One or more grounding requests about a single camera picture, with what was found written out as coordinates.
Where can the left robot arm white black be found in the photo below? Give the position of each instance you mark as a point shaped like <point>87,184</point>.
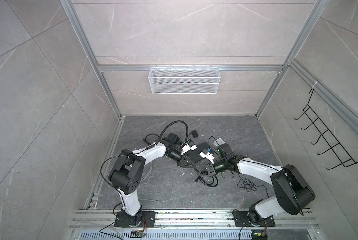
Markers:
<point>126,173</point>

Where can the white wire mesh basket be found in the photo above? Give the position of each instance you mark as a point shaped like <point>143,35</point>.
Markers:
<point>184,80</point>

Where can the black power adapter with cord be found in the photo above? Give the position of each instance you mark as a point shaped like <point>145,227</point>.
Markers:
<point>193,134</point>

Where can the white rectangular box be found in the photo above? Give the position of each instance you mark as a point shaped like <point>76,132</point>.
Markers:
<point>218,142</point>

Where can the aluminium frame rail front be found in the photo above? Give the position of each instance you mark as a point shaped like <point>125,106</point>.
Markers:
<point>214,218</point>

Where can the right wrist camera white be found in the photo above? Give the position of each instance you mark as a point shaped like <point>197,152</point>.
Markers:
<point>207,155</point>

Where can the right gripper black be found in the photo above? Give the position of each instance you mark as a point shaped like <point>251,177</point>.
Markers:
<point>210,169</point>

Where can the black wire hook rack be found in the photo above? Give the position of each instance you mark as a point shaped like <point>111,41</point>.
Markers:
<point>335,147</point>

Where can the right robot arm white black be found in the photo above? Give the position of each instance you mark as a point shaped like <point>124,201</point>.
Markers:
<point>292,192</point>

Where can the dark grey network switch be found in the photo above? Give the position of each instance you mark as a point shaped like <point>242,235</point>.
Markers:
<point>194,155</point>

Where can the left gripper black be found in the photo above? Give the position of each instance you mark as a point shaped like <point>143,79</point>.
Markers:
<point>185,160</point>

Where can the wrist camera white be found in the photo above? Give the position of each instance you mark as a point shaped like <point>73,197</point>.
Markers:
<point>188,147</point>
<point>207,155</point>

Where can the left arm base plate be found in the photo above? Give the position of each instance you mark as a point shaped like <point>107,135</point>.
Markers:
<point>149,219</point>

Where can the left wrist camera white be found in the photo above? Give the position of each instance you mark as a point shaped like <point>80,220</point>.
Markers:
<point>188,147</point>

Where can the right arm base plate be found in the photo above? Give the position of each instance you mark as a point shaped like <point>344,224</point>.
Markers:
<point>242,220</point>

